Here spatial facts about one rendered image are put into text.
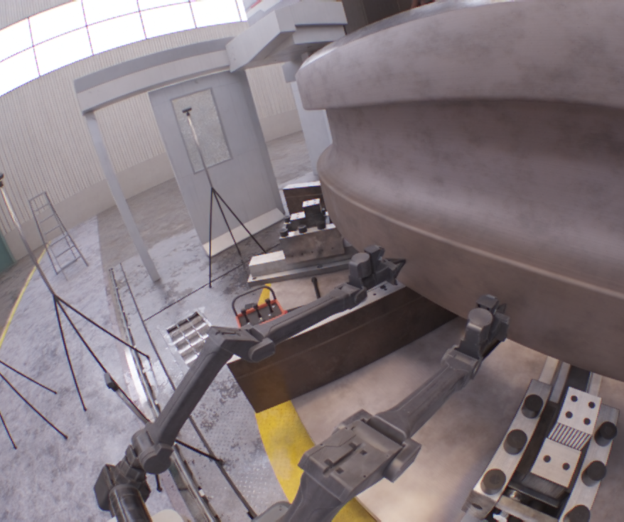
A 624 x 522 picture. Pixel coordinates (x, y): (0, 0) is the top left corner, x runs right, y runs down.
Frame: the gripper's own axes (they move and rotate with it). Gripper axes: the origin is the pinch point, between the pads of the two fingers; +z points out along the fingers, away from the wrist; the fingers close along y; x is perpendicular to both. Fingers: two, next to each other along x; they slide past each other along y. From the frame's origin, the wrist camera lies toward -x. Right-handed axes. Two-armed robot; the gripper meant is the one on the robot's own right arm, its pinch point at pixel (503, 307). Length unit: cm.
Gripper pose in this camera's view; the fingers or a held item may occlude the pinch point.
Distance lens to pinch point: 94.2
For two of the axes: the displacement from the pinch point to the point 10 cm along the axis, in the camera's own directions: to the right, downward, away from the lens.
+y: -5.8, -2.7, 7.7
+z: 7.8, -4.5, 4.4
